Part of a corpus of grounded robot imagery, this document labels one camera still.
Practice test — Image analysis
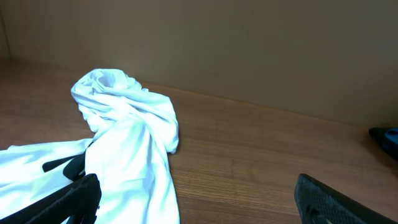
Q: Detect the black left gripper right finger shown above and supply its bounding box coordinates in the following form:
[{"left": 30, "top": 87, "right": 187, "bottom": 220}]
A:
[{"left": 294, "top": 174, "right": 397, "bottom": 224}]

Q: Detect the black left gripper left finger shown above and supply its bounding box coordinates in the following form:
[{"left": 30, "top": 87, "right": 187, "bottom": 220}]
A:
[{"left": 1, "top": 174, "right": 101, "bottom": 224}]

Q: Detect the white t-shirt with black print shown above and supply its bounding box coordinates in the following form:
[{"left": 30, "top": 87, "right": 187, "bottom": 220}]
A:
[{"left": 1, "top": 69, "right": 180, "bottom": 223}]

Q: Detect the dark blue garment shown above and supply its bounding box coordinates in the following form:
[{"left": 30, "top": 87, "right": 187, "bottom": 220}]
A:
[{"left": 369, "top": 128, "right": 398, "bottom": 160}]

